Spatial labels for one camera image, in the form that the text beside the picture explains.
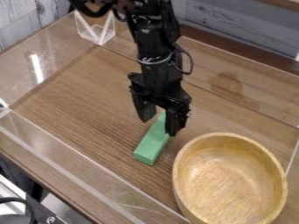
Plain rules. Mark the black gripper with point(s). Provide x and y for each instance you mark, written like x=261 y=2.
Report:
x=156 y=88

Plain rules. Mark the clear acrylic enclosure wall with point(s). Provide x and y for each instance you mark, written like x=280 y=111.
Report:
x=69 y=128

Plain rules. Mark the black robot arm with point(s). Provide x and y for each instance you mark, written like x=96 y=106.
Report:
x=155 y=29

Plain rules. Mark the brown wooden bowl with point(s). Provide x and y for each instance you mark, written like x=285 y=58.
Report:
x=228 y=181

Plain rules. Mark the green rectangular block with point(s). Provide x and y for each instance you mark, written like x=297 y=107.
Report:
x=152 y=143

